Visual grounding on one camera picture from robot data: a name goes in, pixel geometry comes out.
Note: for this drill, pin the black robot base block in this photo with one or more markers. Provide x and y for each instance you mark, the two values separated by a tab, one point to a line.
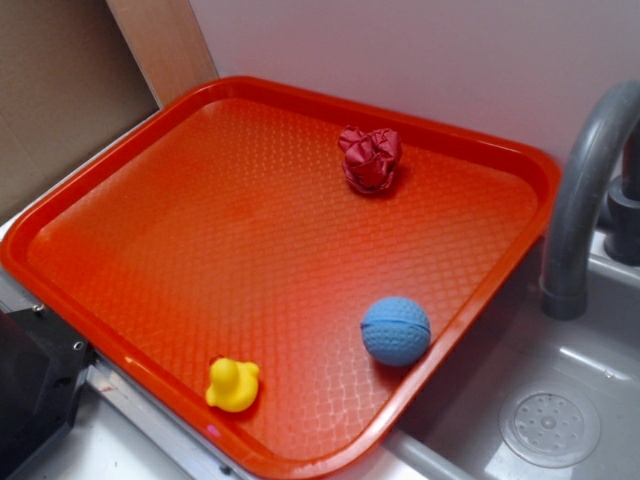
44	364

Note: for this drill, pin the blue dimpled ball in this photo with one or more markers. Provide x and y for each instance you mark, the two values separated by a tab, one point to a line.
396	331

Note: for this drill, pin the orange plastic tray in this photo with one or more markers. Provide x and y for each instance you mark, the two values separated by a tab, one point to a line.
225	227

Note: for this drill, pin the crumpled red foil wrapper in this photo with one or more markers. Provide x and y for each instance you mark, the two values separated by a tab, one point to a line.
370	159

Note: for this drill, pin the yellow rubber duck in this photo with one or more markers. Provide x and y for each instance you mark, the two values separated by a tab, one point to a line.
233	385

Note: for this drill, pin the grey curved faucet spout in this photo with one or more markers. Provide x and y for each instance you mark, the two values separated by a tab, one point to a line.
580	200

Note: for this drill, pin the grey plastic sink basin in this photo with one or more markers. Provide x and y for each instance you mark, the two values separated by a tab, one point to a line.
451	430

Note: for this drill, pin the light wooden board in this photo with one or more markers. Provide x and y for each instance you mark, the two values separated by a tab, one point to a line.
167	44

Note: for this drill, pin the round sink drain strainer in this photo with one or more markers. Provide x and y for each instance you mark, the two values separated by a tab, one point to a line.
549	425

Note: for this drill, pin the brown cardboard panel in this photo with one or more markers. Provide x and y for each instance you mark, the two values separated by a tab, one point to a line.
69	87

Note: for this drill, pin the dark grey faucet knob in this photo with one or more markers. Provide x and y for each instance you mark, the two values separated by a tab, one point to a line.
622	195

